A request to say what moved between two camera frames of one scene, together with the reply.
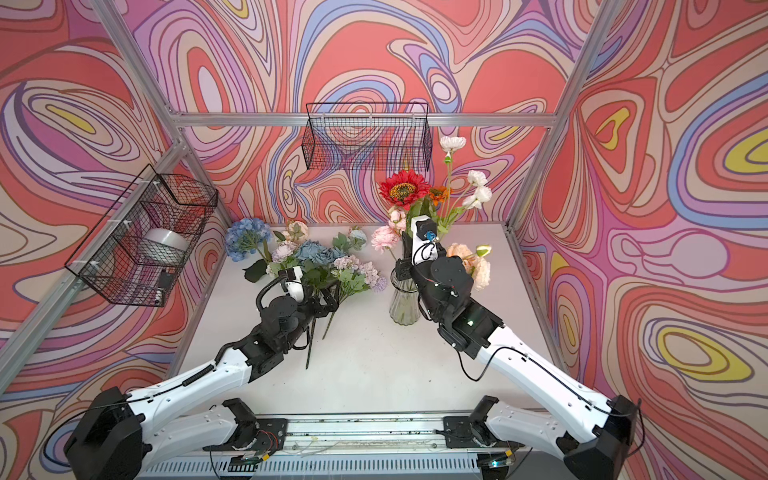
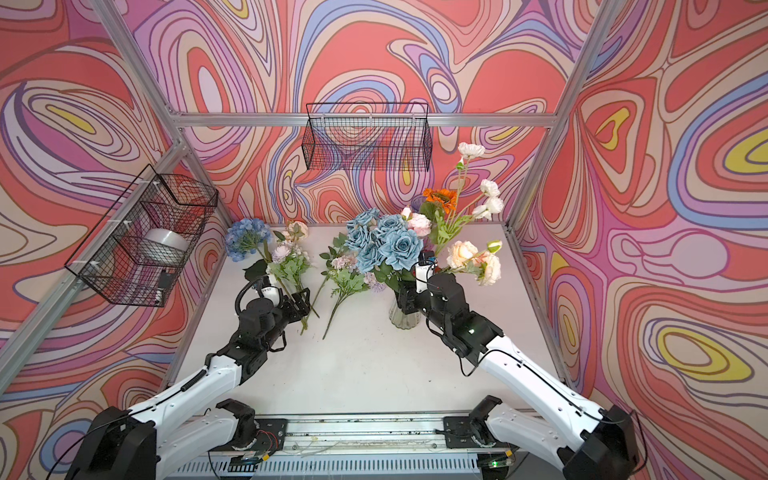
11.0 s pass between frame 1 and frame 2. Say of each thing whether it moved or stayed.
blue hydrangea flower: stayed
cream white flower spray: moved
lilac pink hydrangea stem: stayed
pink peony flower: moved
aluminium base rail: stayed
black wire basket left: stayed
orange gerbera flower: moved
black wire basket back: stayed
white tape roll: stayed
